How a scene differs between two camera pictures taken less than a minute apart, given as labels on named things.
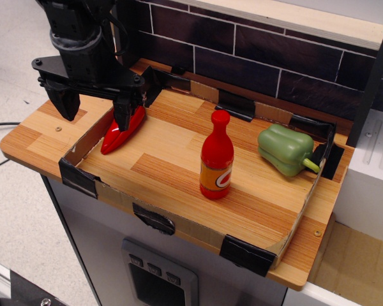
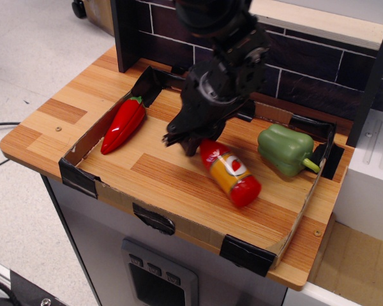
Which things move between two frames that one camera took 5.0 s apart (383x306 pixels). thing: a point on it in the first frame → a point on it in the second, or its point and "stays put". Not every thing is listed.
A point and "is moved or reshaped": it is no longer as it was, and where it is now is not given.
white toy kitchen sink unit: (367, 199) stays put
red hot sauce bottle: (217, 159) is moved or reshaped
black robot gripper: (85, 64) → (215, 88)
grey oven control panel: (151, 279) stays put
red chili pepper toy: (114, 138) stays put
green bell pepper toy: (285, 151) stays put
